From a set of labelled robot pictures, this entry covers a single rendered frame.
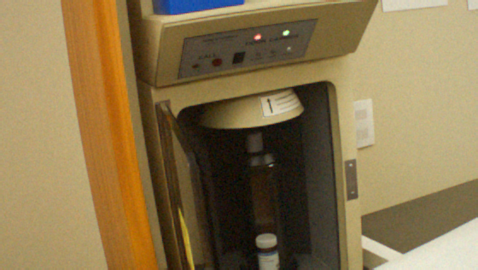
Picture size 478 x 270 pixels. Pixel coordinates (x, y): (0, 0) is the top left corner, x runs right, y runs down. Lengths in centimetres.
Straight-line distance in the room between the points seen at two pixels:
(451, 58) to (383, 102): 24
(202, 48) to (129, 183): 20
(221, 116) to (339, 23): 24
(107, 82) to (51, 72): 52
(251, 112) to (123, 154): 25
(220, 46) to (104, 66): 16
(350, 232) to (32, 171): 66
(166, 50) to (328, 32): 24
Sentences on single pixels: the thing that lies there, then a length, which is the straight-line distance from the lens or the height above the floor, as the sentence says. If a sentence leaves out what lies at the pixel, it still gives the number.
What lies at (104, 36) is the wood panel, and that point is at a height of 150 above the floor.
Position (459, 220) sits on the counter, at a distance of 154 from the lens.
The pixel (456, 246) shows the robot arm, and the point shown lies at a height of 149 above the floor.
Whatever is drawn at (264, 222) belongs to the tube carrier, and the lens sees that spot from 109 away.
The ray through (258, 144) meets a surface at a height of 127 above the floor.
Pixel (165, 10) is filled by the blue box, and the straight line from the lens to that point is 84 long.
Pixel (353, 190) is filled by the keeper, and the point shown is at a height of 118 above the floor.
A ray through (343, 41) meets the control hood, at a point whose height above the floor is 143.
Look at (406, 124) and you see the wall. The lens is 166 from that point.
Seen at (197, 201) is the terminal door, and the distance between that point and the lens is 63.
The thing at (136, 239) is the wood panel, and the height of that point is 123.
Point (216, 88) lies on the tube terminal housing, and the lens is 95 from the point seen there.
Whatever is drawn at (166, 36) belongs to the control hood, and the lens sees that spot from 81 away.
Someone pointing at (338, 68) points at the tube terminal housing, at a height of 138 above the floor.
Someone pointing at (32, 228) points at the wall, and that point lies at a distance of 140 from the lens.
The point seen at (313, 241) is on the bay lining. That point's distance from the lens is 122.
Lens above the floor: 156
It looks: 15 degrees down
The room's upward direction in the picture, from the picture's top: 7 degrees counter-clockwise
